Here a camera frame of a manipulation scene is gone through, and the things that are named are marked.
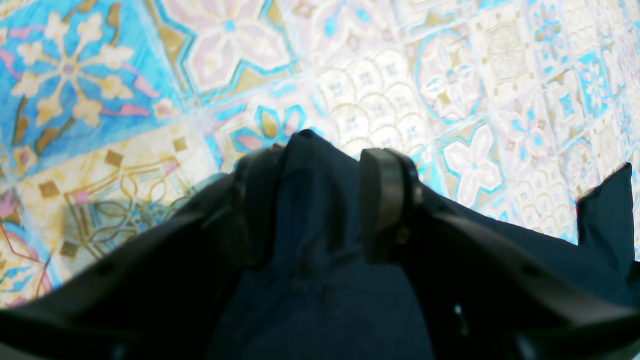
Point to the black T-shirt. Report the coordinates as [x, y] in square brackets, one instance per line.
[317, 299]

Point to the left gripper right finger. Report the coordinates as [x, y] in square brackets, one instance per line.
[480, 293]

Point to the patterned tablecloth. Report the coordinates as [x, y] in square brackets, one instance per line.
[114, 112]

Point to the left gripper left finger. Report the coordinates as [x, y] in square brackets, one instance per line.
[160, 295]

